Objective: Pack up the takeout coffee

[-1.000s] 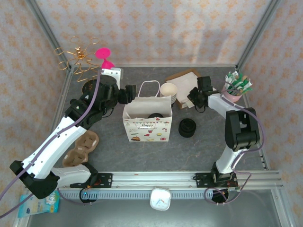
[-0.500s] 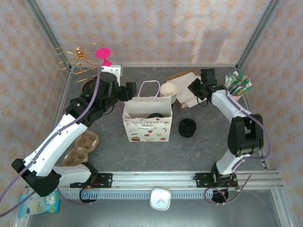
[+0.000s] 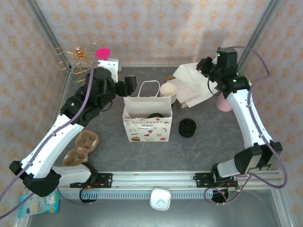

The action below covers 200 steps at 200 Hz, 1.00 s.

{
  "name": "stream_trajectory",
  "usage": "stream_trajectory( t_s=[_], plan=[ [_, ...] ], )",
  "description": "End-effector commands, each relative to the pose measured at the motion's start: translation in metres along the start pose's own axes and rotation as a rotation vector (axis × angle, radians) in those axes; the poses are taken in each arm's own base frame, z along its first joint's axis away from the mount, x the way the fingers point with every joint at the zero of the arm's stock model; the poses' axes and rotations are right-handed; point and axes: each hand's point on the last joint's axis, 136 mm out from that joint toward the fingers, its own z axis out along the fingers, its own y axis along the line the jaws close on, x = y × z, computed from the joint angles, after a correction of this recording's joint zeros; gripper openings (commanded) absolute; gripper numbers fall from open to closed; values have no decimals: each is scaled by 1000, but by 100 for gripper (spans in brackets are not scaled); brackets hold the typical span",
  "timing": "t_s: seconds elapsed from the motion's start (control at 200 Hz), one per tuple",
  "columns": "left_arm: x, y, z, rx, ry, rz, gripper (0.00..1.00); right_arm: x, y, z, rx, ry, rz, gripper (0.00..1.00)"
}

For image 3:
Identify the white paper napkin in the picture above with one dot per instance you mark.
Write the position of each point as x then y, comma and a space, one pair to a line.
189, 73

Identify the white printed paper gift bag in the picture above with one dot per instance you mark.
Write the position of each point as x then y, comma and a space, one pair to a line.
148, 131

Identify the brown pulp cup carrier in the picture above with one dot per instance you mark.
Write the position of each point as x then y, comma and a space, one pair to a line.
82, 144

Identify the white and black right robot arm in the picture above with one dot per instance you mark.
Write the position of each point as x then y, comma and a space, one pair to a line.
246, 123

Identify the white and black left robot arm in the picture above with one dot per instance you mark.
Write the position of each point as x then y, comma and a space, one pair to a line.
47, 146

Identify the blue wet wipes pack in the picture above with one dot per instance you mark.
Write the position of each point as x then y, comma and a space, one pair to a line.
38, 206

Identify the stack of white napkins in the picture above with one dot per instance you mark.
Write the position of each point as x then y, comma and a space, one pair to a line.
187, 92

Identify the pink cup holder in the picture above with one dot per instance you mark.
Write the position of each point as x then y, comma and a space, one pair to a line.
223, 104

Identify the white paper napkins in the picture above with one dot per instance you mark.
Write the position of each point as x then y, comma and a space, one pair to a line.
169, 78

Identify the stack of paper cups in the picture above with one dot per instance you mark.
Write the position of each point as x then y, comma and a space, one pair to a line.
168, 91

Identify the pink wine glass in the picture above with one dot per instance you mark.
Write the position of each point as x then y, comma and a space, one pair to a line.
103, 53

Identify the stack of black cup lids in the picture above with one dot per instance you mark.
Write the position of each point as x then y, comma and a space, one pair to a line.
187, 127

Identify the white square timer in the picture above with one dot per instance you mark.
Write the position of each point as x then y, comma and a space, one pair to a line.
160, 198

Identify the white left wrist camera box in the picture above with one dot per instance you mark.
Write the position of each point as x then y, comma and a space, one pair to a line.
109, 63

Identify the aluminium frame post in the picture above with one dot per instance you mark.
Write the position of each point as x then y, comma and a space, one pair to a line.
258, 30
45, 30

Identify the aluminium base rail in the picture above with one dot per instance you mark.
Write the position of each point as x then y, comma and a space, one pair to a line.
151, 178

